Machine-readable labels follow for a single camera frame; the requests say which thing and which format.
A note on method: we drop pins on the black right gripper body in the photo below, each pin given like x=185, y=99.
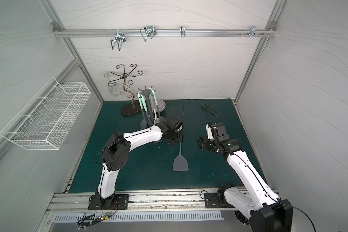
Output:
x=204, y=143

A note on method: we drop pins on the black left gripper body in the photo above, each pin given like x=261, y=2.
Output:
x=175, y=136

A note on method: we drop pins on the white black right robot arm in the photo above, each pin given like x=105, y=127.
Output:
x=263, y=209

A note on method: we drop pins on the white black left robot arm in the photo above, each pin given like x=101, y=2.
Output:
x=116, y=151

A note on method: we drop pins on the grey utensil rack stand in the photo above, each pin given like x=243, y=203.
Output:
x=146, y=92

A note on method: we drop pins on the metal kitchen tongs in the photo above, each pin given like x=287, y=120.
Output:
x=207, y=106

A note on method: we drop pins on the mint grey pointed spatula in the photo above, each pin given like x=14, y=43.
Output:
x=156, y=110

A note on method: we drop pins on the lilac bowl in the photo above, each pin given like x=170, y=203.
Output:
x=161, y=105

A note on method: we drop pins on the copper swirl glass holder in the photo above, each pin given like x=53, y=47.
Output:
x=127, y=81

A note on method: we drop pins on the clear wine glass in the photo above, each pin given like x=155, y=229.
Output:
x=112, y=83

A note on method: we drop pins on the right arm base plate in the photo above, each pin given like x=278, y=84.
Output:
x=212, y=200

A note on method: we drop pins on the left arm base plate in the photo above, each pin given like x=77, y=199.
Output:
x=115, y=201

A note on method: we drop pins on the metal rail hook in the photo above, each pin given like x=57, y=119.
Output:
x=148, y=32
x=253, y=33
x=117, y=42
x=182, y=31

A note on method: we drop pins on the white wire basket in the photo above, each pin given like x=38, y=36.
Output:
x=45, y=121

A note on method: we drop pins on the green circuit board with wires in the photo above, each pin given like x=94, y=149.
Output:
x=92, y=220

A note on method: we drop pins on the aluminium wall rail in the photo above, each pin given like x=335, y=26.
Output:
x=161, y=33

